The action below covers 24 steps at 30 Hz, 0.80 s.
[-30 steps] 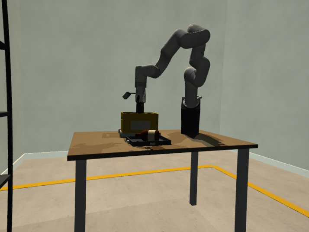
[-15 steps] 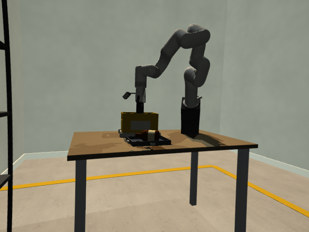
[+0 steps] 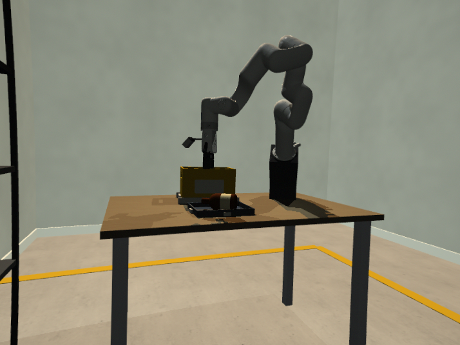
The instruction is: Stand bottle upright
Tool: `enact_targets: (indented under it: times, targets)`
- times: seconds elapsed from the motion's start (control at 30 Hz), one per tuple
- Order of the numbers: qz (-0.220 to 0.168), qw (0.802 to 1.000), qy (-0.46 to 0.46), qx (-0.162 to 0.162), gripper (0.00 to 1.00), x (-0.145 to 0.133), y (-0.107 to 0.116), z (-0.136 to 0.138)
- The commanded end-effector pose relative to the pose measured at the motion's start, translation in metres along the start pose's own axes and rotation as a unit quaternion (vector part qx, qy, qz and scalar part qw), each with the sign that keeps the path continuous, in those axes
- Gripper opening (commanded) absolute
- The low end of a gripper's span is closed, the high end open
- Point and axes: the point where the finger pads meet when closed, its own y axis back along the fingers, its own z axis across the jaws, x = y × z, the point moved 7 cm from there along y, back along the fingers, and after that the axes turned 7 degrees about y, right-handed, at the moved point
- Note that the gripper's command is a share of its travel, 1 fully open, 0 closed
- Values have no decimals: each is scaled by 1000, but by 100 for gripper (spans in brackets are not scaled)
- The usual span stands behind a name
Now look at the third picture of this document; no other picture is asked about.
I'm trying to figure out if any brown bottle with cream label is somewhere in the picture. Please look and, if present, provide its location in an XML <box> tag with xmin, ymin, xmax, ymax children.
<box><xmin>201</xmin><ymin>193</ymin><xmax>238</xmax><ymax>210</ymax></box>

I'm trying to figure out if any orange divided crate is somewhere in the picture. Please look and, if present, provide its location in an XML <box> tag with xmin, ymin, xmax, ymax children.
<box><xmin>180</xmin><ymin>167</ymin><xmax>236</xmax><ymax>198</ymax></box>

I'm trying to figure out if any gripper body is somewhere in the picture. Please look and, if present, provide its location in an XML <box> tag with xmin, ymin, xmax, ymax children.
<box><xmin>201</xmin><ymin>129</ymin><xmax>218</xmax><ymax>153</ymax></box>

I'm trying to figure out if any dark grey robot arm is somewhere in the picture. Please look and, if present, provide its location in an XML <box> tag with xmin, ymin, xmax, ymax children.
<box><xmin>201</xmin><ymin>35</ymin><xmax>313</xmax><ymax>161</ymax></box>

